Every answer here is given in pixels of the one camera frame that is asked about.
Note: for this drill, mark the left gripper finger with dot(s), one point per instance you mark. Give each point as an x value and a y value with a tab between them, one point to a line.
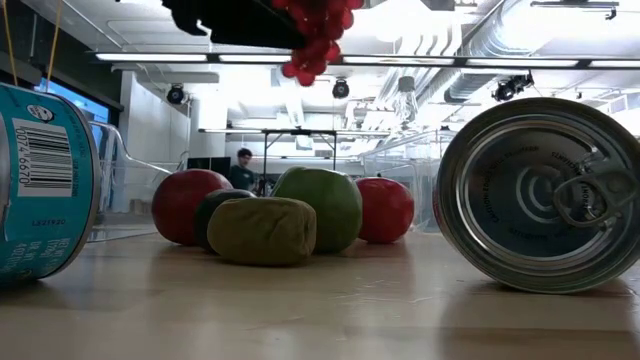
250	22

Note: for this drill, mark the red grape bunch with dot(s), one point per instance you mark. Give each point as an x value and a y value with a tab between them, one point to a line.
320	30

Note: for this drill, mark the clear flask with grey cap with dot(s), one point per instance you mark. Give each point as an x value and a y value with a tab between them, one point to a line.
406	84

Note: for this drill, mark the red apple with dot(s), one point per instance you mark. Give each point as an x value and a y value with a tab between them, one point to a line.
180	205

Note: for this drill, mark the green apple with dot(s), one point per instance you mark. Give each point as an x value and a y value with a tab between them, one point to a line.
325	200

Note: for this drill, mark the dark plum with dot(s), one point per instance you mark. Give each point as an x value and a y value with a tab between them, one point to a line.
205	215

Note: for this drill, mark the olive brown kiwi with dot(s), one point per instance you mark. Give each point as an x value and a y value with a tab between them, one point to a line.
260	232

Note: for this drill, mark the red pomegranate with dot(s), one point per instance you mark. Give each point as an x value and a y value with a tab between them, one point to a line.
385	210

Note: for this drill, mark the teal tuna can with barcode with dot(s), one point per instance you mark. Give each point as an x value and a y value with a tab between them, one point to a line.
50	225

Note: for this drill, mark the large silver pull-tab can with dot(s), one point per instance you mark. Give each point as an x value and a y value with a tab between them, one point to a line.
530	200

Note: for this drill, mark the long ceiling light bar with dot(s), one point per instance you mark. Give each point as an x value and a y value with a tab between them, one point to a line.
150	57

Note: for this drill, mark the black round ceiling spotlight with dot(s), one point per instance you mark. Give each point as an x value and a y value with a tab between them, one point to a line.
176	95
341	89

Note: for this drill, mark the blue lit window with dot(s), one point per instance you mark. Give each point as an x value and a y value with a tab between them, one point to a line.
75	102

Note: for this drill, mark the black monitor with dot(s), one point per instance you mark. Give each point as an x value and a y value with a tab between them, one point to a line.
210	165

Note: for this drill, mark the person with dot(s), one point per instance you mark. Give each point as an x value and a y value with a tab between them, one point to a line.
242	175

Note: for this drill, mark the clear plastic storage box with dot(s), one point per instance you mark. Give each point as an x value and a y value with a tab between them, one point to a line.
400	155

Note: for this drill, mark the clear plastic fruit bin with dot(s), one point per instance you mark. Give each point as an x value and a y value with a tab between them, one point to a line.
120	215

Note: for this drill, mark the black ceiling track lamp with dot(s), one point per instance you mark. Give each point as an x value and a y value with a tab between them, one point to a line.
507	89

